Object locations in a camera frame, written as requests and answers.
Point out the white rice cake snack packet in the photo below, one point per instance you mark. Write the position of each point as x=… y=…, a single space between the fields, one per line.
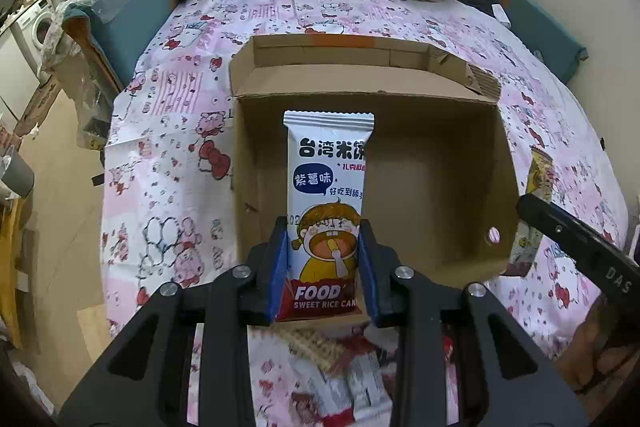
x=325 y=185

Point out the pile of snack packets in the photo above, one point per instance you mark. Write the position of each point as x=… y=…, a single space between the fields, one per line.
x=349 y=379

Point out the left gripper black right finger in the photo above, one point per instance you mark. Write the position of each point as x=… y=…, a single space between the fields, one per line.
x=503 y=378

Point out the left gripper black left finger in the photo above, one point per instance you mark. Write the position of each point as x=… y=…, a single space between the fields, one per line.
x=142 y=377

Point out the teal cushion right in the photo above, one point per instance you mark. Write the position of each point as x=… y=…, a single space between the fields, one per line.
x=541 y=33

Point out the grey waste bin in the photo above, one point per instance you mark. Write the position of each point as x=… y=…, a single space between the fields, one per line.
x=16 y=175

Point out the pink Hello Kitty bedsheet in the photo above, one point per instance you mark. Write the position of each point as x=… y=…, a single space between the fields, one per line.
x=168 y=213

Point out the brown cardboard box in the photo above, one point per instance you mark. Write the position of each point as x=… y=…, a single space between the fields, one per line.
x=440 y=186

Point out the teal padded furniture left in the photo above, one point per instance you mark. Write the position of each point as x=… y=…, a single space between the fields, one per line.
x=112 y=34

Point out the yellow snack packet on bed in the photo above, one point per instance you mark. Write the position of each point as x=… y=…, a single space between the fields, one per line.
x=530 y=207

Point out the white washing machine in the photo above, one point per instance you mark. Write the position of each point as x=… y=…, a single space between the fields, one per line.
x=30 y=30

